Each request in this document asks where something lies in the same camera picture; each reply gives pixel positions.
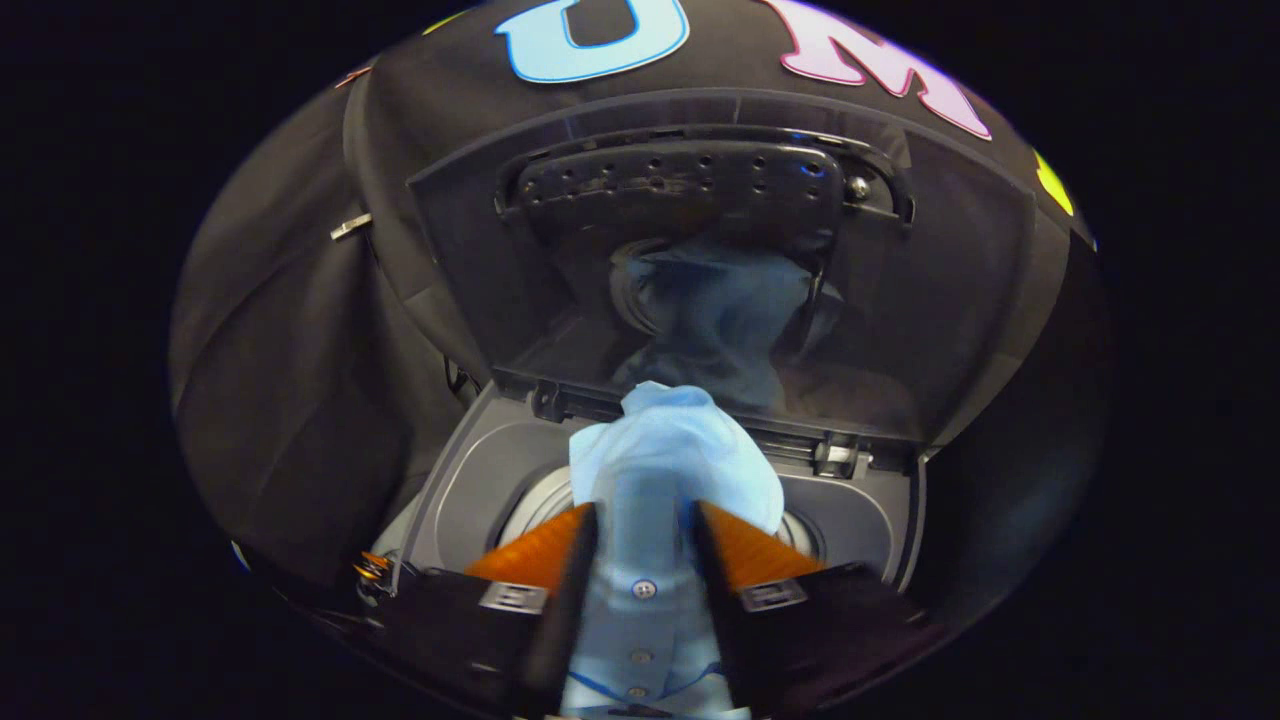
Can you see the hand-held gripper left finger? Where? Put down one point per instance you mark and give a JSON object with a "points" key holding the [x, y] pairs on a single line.
{"points": [[565, 620]]}

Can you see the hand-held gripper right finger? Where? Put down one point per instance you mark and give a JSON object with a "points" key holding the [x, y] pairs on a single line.
{"points": [[725, 610]]}

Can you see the light blue button shirt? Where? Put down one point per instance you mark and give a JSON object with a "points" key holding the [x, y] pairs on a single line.
{"points": [[670, 460]]}

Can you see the dark glass washing machine lid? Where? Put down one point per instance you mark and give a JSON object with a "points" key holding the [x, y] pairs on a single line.
{"points": [[480, 250]]}

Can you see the small orange metal fitting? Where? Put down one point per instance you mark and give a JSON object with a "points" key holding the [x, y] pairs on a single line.
{"points": [[372, 568]]}

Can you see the silver metal clip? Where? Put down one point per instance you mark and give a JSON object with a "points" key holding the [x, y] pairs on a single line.
{"points": [[350, 226]]}

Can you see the copper metal clip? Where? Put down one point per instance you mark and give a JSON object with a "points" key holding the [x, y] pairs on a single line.
{"points": [[352, 76]]}

